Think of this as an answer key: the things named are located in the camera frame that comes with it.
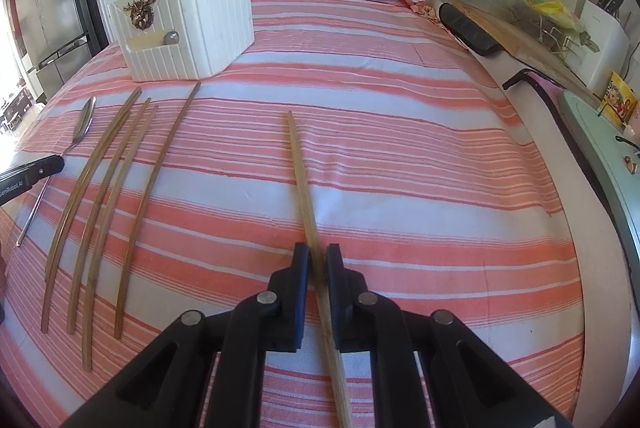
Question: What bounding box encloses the wooden cutting board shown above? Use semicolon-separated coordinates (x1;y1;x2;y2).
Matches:
452;0;601;109

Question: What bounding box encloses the light green tray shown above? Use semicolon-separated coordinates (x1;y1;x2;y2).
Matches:
557;89;640;259

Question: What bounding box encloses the black oblong pad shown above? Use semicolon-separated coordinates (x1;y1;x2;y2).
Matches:
437;2;503;57

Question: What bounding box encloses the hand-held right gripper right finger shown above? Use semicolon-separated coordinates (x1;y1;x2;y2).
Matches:
325;244;576;428

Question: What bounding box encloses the wire rack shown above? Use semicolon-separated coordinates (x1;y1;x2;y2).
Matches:
510;0;588;64

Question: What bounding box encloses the yellow printed packet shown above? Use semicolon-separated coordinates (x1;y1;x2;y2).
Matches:
597;70;640;126

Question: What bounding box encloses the red cabinet panel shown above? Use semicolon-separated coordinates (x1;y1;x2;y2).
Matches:
7;0;23;54

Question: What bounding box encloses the pink pad black trim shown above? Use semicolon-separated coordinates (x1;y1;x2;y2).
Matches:
501;68;621;229

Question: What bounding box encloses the white knife block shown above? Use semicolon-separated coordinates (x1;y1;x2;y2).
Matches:
567;0;631;96

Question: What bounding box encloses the dark wooden table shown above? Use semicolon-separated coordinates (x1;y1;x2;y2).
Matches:
0;88;33;134

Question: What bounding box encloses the yellow plastic bag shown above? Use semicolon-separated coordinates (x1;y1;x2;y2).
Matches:
515;0;583;31

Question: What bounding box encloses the metal spoon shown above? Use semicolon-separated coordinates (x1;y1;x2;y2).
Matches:
16;96;98;249

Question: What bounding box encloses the grey refrigerator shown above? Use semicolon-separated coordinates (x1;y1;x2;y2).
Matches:
10;0;103;106

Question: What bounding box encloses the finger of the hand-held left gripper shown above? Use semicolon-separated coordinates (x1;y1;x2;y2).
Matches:
15;154;66;183

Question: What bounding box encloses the white ribbed utensil container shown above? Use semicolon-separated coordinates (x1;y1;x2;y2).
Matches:
108;0;256;83

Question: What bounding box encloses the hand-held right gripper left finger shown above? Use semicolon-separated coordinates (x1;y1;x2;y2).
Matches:
62;242;311;428

